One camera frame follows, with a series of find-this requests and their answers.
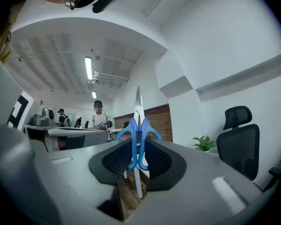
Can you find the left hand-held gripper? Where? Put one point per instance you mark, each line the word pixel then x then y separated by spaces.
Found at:
pixel 0 97

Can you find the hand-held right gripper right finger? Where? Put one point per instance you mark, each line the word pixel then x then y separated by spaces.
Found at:
pixel 189 184

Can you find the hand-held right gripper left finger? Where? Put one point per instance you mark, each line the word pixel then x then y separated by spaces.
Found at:
pixel 84 172

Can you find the green potted plant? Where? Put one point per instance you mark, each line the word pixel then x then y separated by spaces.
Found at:
pixel 204 144

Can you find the white desk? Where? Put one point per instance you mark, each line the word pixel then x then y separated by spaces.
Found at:
pixel 68 132

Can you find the grey desktop machine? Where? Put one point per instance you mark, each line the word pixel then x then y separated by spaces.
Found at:
pixel 43 119

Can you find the yellow plaid shirt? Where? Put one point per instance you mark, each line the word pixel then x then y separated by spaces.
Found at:
pixel 7 39

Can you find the black mesh office chair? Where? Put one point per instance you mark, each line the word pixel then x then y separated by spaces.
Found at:
pixel 238 146

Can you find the long ceiling light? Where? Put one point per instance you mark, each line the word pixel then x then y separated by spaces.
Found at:
pixel 93 95
pixel 88 68

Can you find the white ceiling pipes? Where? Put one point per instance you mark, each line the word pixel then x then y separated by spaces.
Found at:
pixel 110 77

